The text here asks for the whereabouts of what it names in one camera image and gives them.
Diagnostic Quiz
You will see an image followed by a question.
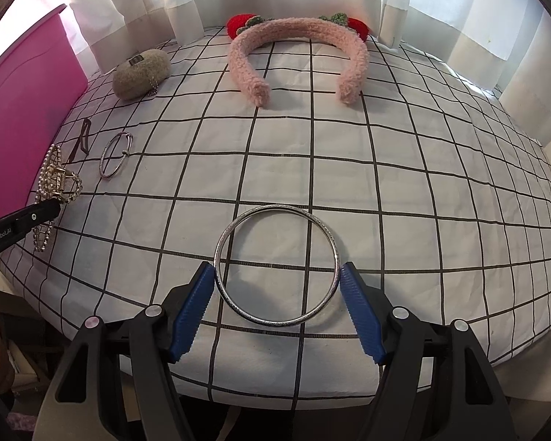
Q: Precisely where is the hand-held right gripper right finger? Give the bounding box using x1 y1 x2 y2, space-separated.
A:
340 262 511 441

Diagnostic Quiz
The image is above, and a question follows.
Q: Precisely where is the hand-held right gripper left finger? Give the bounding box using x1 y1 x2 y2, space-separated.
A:
39 261 215 441

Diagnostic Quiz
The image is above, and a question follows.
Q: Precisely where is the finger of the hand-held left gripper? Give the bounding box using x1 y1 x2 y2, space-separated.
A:
0 199 62 270

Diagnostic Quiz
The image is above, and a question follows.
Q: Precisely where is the pearl hair claw clip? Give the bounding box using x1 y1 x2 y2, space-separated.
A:
33 143 84 253

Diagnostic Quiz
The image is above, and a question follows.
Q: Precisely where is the large silver bangle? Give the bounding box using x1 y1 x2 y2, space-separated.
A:
213 204 341 328

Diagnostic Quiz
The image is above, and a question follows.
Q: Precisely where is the black hair clip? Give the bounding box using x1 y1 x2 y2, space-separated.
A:
68 118 93 163

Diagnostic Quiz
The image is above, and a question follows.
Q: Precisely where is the pink storage box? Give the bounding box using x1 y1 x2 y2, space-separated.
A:
0 4 89 226

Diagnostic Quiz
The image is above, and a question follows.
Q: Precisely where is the small silver bangle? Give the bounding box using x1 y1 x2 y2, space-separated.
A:
98 132 134 180

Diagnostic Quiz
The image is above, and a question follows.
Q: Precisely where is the white checked tablecloth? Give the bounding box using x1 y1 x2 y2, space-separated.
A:
0 23 551 401

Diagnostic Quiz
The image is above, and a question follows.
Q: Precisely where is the grey fuzzy hair clip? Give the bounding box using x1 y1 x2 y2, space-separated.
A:
112 49 171 101

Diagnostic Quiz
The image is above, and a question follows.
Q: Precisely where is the pink fluffy headband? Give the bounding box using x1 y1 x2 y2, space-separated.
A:
227 17 371 107

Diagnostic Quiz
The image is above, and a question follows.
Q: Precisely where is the red strawberry headband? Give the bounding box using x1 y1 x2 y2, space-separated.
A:
226 10 372 41

